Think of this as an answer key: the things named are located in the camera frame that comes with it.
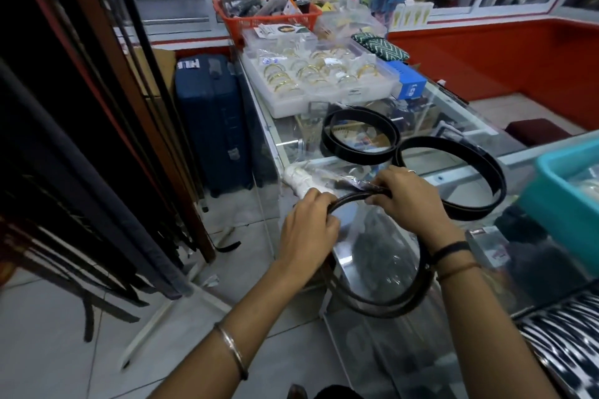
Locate green patterned pouch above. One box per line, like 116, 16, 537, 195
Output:
350, 32, 411, 62

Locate clear box of gold bangles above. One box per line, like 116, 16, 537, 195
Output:
240, 28, 401, 119

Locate small coiled black belt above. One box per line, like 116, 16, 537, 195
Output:
320, 105, 402, 166

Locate brown cardboard box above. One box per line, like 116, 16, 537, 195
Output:
124, 47, 177, 99

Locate white wrapped roll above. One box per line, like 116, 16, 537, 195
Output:
284, 162, 334, 199

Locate brown thread wristband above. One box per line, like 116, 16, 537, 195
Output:
436, 262, 481, 283

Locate person's right hand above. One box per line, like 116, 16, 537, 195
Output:
365, 166, 457, 252

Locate large coiled black belt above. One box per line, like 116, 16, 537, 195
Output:
392, 135, 508, 222

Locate white packets with yellow items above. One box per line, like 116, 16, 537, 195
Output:
389, 0, 435, 31

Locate maroon stool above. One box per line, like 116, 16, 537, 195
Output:
504, 118, 573, 148

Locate clear plastic bag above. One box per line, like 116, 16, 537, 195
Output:
341, 205, 424, 301

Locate rack of hanging belts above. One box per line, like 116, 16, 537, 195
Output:
0, 0, 217, 344

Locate clear round plastic container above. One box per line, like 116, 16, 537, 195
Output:
316, 10, 388, 41

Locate silver bangle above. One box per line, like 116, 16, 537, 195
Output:
214, 322, 250, 382

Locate blue cardboard box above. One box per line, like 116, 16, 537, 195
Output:
385, 60, 428, 100

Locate person's left hand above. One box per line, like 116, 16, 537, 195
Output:
279, 188, 341, 281

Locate glass display counter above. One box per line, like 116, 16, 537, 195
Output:
232, 55, 599, 399

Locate teal plastic basket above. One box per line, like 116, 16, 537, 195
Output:
517, 138, 599, 279

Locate black strap piece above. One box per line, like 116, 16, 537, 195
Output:
212, 229, 242, 254

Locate person's left forearm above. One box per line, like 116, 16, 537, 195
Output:
149, 261, 315, 399

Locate person's right forearm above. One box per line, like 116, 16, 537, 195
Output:
428, 240, 563, 399

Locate black white patterned garment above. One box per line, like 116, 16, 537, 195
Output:
512, 290, 599, 399

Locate black wristband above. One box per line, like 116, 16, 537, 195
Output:
430, 241, 471, 265

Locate dark brown leather belt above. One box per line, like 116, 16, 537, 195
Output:
322, 187, 437, 320

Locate dark blue suitcase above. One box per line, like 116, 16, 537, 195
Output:
174, 54, 257, 199

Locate red plastic basket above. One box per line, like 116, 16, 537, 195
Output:
208, 0, 324, 48

